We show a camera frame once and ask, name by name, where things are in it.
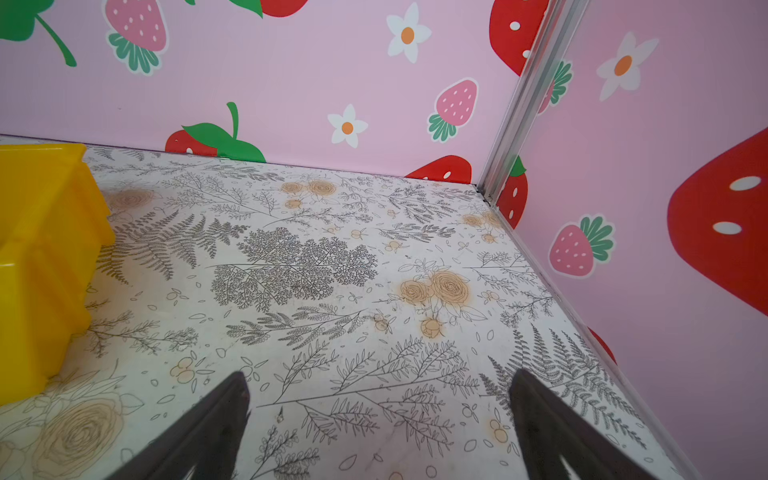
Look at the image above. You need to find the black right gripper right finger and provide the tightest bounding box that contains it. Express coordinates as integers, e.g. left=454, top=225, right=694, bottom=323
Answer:
left=509, top=369, right=654, bottom=480

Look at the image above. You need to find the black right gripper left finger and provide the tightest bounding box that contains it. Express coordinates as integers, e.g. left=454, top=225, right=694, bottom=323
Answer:
left=110, top=371, right=250, bottom=479

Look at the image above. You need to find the yellow plastic bin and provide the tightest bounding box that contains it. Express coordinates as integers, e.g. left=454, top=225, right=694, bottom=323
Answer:
left=1, top=144, right=115, bottom=404

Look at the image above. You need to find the aluminium corner post right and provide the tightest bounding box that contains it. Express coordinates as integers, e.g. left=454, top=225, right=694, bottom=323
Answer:
left=479, top=0, right=589, bottom=205

